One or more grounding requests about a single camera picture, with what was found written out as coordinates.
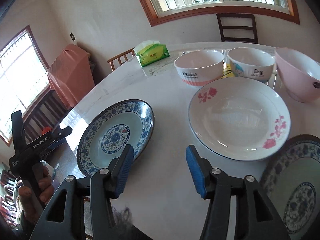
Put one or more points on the large blue patterned plate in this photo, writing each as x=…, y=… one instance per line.
x=291, y=181

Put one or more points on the small blue patterned plate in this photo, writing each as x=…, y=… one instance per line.
x=126, y=122

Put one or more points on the pink bowl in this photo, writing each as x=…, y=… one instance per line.
x=299, y=74

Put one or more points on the white plate pink flowers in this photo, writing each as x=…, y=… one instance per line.
x=239, y=118

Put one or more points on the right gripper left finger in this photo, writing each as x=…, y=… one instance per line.
x=63, y=217

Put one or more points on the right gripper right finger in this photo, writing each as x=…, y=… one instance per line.
x=256, y=216

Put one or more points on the light wooden chair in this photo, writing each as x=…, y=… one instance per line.
x=120, y=59

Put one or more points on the green tissue pack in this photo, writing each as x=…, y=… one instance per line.
x=150, y=51

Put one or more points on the side wood-framed window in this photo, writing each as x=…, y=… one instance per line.
x=23, y=77

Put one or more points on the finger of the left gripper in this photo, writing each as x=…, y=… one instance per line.
x=62, y=133

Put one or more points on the dark wooden chair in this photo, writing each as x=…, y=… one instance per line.
x=221, y=17

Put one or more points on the white bowl dog print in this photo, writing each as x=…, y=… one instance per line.
x=251, y=63

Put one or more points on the white bowl rabbit print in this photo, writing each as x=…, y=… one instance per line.
x=200, y=67

